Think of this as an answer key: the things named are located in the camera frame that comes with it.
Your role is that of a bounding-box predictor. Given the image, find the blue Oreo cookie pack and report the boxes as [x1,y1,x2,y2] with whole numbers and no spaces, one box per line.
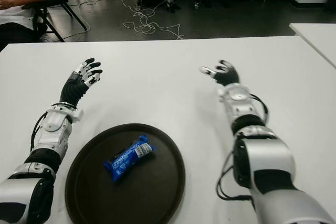
[103,134,158,183]

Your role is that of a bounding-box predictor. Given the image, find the round dark brown tray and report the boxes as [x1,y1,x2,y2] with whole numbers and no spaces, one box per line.
[65,123,186,224]

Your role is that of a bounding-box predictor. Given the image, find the seated person in white shirt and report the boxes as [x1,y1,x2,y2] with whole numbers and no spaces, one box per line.
[0,0,48,50]

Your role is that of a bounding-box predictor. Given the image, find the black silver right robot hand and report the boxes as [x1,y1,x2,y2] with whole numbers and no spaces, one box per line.
[199,60,241,87]

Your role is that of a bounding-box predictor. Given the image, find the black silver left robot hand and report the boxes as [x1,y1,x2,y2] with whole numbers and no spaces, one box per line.
[59,57,103,109]

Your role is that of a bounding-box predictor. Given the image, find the tangled white floor cable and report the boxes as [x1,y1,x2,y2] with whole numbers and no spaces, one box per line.
[122,0,186,40]

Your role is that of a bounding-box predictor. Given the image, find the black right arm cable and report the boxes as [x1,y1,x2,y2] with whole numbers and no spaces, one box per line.
[250,93,270,126]

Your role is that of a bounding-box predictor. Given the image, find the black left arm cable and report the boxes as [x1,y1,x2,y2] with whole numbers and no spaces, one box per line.
[30,112,48,154]

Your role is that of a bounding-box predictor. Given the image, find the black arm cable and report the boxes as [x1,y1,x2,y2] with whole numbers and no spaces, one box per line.
[30,112,48,154]
[250,93,270,126]

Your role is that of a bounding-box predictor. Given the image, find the white side table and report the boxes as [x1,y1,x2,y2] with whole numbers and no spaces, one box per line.
[288,23,336,69]

